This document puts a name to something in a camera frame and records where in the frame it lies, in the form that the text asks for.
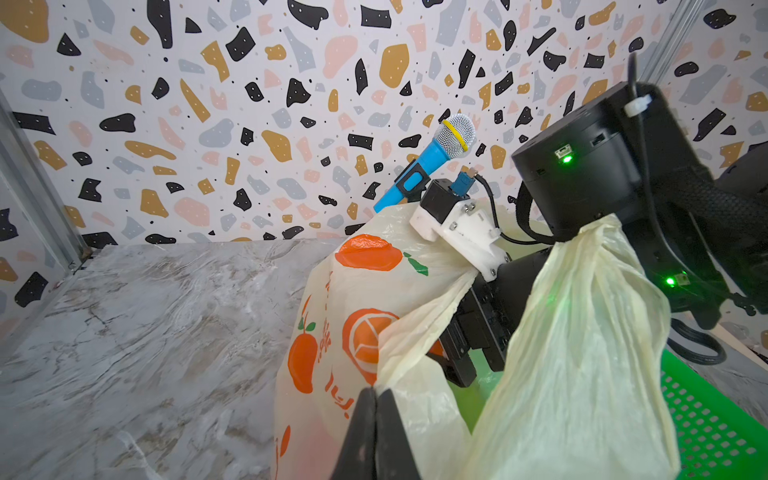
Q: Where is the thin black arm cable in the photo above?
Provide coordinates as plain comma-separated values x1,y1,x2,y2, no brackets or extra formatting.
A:
473,52,730,367

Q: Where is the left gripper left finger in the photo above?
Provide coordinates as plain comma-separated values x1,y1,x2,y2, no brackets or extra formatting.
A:
330,387,377,480

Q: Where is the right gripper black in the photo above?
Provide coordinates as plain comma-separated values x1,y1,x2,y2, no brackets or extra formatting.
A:
428,248,551,388

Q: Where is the cream plastic bag orange print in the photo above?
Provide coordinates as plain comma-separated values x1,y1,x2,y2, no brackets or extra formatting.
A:
273,205,681,479

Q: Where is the blue toy microphone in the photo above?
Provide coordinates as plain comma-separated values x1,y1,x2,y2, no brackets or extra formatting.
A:
374,113,477,213

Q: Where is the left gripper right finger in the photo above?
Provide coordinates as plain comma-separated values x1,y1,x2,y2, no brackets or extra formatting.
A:
375,390,421,480

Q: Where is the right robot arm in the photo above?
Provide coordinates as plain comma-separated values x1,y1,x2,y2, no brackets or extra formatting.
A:
429,82,767,387

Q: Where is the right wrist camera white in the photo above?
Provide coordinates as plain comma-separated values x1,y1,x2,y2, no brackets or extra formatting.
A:
409,169,508,282

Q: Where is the green plastic basket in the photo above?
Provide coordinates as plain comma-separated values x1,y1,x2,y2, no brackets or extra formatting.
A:
457,351,767,479

